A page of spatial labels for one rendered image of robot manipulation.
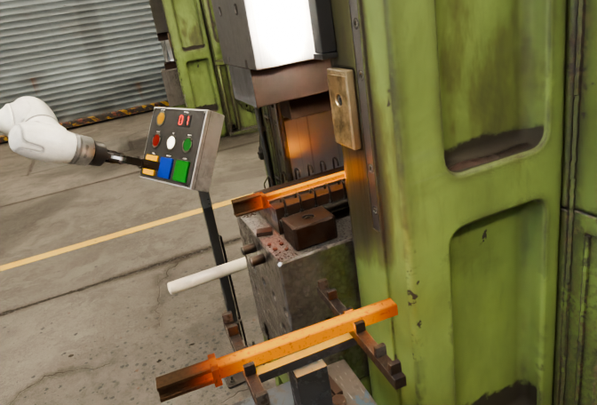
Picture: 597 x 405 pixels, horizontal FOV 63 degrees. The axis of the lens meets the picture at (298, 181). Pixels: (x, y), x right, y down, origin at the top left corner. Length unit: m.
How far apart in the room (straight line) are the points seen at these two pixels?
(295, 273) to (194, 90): 5.17
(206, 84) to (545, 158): 5.38
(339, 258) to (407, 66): 0.56
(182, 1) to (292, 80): 5.03
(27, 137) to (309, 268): 0.82
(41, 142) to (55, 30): 7.79
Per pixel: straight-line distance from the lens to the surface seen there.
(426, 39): 0.95
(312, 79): 1.27
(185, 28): 6.22
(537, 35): 1.17
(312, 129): 1.59
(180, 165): 1.75
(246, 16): 1.16
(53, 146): 1.49
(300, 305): 1.28
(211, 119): 1.72
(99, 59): 9.23
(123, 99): 9.31
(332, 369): 1.24
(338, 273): 1.29
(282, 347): 0.90
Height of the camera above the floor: 1.51
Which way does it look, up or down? 20 degrees down
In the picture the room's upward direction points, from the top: 9 degrees counter-clockwise
